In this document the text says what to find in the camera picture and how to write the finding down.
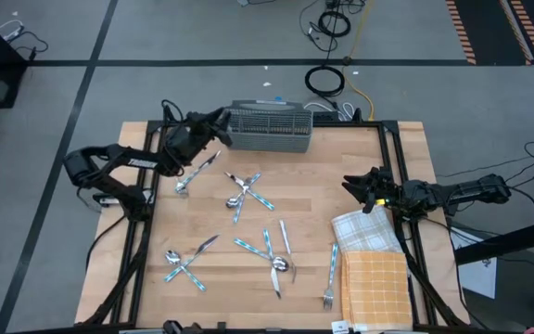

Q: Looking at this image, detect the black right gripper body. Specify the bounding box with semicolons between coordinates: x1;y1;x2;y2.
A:
362;166;403;213

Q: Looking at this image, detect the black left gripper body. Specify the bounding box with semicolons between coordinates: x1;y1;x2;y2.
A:
168;110;221;167

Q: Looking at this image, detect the grey mesh cutlery basket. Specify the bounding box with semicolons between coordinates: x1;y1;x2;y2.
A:
224;98;315;155

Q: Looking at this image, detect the white plaid cloth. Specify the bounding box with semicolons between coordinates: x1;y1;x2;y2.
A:
330;203;405;254

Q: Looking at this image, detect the black power box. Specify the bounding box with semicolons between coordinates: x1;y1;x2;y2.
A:
311;109;340;124

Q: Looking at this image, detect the orange plaid cloth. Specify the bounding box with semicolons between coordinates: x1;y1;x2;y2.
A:
340;250;414;333

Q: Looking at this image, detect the white paper sheet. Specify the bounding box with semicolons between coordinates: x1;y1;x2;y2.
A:
450;226;499;301

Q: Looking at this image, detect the black bar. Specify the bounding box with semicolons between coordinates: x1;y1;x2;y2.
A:
453;216;534;266

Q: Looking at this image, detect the black device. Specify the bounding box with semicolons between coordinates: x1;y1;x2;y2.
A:
161;318;204;334

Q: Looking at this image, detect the black table frame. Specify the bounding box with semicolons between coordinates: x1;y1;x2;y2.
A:
79;104;472;334

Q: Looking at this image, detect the yellow cable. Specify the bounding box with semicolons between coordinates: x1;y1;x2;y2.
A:
339;0;376;122

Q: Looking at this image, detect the white cable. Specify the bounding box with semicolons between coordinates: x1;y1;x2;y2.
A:
302;100;357;122
0;19;25;43

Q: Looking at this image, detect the large black cable coil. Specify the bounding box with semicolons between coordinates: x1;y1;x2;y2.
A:
304;64;347;98

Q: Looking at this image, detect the black hanging cable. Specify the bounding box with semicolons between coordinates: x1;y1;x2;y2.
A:
324;0;343;69

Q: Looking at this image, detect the small black cable coil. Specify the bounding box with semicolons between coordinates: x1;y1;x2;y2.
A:
317;9;353;39

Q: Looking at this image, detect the black cable with plug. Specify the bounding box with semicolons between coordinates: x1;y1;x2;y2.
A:
14;30;49;62

